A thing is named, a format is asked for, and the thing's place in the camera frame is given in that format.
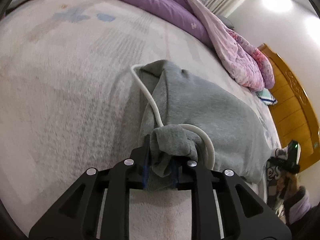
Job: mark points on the blue striped pillow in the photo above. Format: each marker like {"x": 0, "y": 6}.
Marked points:
{"x": 266, "y": 97}

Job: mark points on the person's right hand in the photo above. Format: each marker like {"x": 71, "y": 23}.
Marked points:
{"x": 289, "y": 188}

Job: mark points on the orange wooden headboard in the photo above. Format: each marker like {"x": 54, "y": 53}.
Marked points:
{"x": 293, "y": 113}

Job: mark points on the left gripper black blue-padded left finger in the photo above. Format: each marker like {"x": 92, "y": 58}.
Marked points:
{"x": 97, "y": 202}

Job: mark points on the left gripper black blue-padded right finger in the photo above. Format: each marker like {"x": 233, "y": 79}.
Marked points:
{"x": 223, "y": 206}

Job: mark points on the grey zip hoodie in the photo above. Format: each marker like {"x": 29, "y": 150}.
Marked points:
{"x": 187, "y": 116}

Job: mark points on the purple floral quilt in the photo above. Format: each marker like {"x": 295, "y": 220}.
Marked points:
{"x": 246, "y": 64}

